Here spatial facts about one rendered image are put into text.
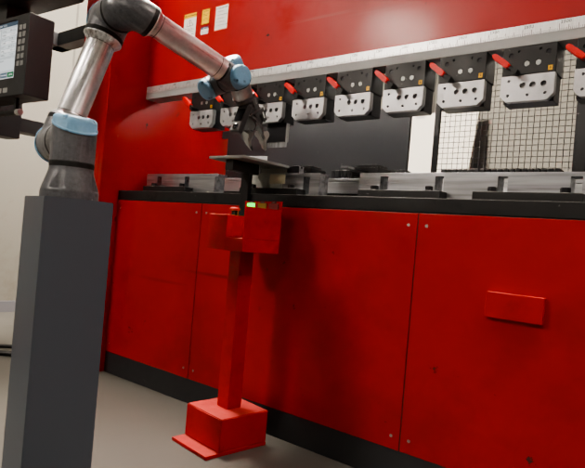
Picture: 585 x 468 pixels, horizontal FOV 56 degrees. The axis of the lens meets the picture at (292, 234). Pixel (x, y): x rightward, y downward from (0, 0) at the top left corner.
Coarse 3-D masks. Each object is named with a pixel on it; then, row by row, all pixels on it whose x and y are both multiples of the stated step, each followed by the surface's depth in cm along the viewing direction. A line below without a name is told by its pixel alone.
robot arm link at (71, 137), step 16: (48, 128) 152; (64, 128) 144; (80, 128) 145; (96, 128) 150; (48, 144) 149; (64, 144) 144; (80, 144) 146; (96, 144) 151; (64, 160) 144; (80, 160) 146
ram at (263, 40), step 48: (192, 0) 255; (240, 0) 236; (288, 0) 219; (336, 0) 204; (384, 0) 192; (432, 0) 180; (480, 0) 170; (528, 0) 161; (576, 0) 153; (240, 48) 234; (288, 48) 218; (336, 48) 203; (480, 48) 170
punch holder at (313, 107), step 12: (300, 84) 213; (312, 84) 209; (324, 84) 205; (312, 96) 209; (324, 96) 205; (300, 108) 212; (312, 108) 208; (324, 108) 206; (300, 120) 213; (312, 120) 211; (324, 120) 209
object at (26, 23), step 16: (16, 16) 245; (32, 16) 240; (32, 32) 240; (48, 32) 246; (16, 48) 243; (32, 48) 241; (48, 48) 246; (16, 64) 242; (32, 64) 241; (48, 64) 247; (0, 80) 249; (16, 80) 242; (32, 80) 241; (48, 80) 248; (0, 96) 249; (16, 96) 243; (32, 96) 242
